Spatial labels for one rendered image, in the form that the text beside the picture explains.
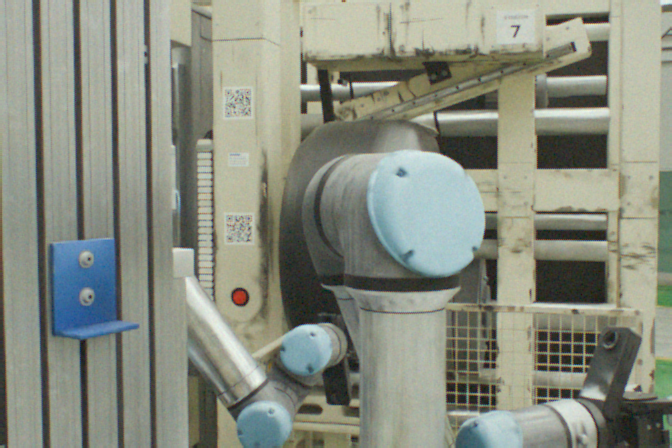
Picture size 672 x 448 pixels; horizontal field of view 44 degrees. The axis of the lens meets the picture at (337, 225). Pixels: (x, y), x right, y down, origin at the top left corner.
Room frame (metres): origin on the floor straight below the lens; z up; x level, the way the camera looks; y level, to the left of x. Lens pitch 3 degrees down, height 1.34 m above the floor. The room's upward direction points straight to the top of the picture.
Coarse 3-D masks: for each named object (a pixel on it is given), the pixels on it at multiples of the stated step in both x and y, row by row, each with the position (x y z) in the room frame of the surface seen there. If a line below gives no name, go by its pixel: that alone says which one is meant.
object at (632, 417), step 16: (576, 400) 0.96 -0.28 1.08; (624, 400) 0.98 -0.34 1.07; (640, 400) 0.97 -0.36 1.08; (592, 416) 0.94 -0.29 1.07; (624, 416) 0.98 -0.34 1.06; (640, 416) 0.97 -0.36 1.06; (656, 416) 0.98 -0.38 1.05; (608, 432) 0.97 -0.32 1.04; (624, 432) 0.98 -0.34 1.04; (640, 432) 0.96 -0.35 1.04; (656, 432) 0.98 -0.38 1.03
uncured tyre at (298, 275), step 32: (320, 128) 1.89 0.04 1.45; (352, 128) 1.85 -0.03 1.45; (384, 128) 1.83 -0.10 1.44; (416, 128) 1.87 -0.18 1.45; (288, 192) 1.77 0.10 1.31; (288, 224) 1.73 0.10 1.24; (288, 256) 1.72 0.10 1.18; (288, 288) 1.73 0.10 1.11; (320, 288) 1.70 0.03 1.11; (288, 320) 1.79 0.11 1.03
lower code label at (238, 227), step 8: (224, 216) 1.96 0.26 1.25; (232, 216) 1.95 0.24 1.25; (240, 216) 1.95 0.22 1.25; (248, 216) 1.94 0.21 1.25; (224, 224) 1.96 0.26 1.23; (232, 224) 1.95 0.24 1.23; (240, 224) 1.95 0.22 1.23; (248, 224) 1.94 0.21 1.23; (224, 232) 1.96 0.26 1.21; (232, 232) 1.95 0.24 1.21; (240, 232) 1.95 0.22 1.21; (248, 232) 1.94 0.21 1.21; (224, 240) 1.96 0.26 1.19; (232, 240) 1.95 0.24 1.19; (240, 240) 1.95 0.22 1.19; (248, 240) 1.94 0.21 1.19
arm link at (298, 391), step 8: (272, 368) 1.34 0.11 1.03; (280, 368) 1.32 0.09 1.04; (272, 376) 1.33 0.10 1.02; (280, 376) 1.32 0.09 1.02; (288, 376) 1.32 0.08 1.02; (272, 384) 1.30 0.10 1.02; (280, 384) 1.31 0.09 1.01; (288, 384) 1.31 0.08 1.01; (296, 384) 1.32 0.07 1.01; (304, 384) 1.32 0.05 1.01; (288, 392) 1.29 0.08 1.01; (296, 392) 1.32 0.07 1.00; (304, 392) 1.33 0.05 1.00; (296, 400) 1.31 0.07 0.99; (296, 408) 1.29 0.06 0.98
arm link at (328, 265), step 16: (336, 160) 0.89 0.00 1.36; (320, 176) 0.88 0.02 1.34; (304, 208) 0.90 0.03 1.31; (304, 224) 0.91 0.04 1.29; (320, 240) 0.88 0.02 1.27; (320, 256) 0.92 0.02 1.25; (336, 256) 0.90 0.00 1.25; (320, 272) 0.94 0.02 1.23; (336, 272) 0.92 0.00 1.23; (336, 288) 0.93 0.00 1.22; (352, 304) 0.94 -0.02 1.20; (352, 320) 0.95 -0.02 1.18; (352, 336) 0.96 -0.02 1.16; (448, 432) 0.99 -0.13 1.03
